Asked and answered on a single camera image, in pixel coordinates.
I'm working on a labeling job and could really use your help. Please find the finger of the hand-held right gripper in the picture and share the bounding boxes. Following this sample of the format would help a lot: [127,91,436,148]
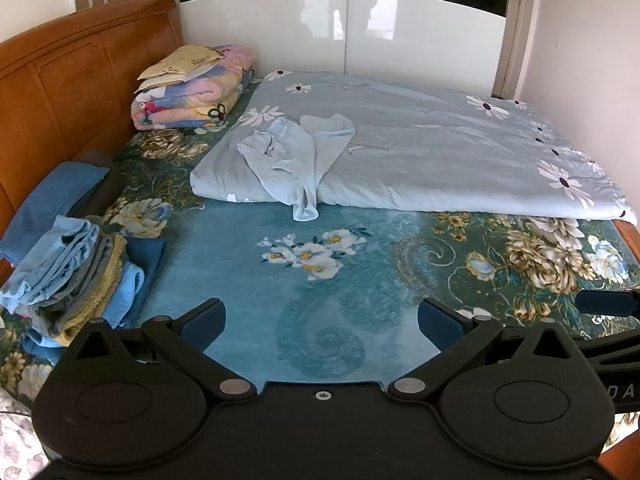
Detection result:
[574,289,640,318]

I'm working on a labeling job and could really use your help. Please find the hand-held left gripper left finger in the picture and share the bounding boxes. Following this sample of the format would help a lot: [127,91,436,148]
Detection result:
[74,297,258,402]

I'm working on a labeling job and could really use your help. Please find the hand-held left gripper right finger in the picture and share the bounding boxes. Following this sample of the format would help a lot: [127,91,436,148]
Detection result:
[386,297,582,402]

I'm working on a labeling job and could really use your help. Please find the pale blue shirt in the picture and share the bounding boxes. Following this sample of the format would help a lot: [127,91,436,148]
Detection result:
[236,114,357,222]

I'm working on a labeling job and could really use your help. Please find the teal floral bed sheet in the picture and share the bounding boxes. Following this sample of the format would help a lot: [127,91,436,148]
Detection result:
[0,75,640,411]

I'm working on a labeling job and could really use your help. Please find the bright blue fleece garment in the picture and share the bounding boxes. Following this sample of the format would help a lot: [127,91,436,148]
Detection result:
[25,262,146,348]

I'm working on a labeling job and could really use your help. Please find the dark blue fleece garment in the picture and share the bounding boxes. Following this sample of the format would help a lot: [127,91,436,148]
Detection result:
[22,237,167,366]

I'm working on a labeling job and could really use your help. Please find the tan knitted sweater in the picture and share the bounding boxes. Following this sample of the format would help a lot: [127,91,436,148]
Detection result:
[50,234,130,346]

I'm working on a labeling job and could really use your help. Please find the grey folded garment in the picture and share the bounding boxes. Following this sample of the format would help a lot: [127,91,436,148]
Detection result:
[27,234,115,336]

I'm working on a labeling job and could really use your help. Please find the grey-blue daisy print duvet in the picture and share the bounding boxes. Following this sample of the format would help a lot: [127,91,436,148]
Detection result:
[190,70,640,226]

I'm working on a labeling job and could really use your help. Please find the blue cloth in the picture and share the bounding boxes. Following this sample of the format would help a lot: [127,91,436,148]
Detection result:
[0,161,110,266]

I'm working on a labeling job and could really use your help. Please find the grey floral cloth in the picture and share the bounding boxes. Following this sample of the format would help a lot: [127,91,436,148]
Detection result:
[0,387,51,480]

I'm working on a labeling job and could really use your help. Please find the folded colourful cartoon quilt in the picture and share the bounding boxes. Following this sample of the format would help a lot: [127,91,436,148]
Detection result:
[131,45,257,133]

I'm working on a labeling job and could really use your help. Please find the beige striped pillow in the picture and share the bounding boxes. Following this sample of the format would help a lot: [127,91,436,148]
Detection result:
[136,44,223,83]

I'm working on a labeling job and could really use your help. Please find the wooden headboard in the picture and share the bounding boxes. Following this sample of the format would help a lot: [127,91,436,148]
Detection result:
[0,0,186,271]

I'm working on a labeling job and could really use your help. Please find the white glossy wardrobe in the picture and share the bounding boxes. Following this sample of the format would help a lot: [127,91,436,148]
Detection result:
[177,0,516,101]

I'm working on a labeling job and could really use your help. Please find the beige door frame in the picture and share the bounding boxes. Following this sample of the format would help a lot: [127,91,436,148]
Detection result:
[492,0,538,101]

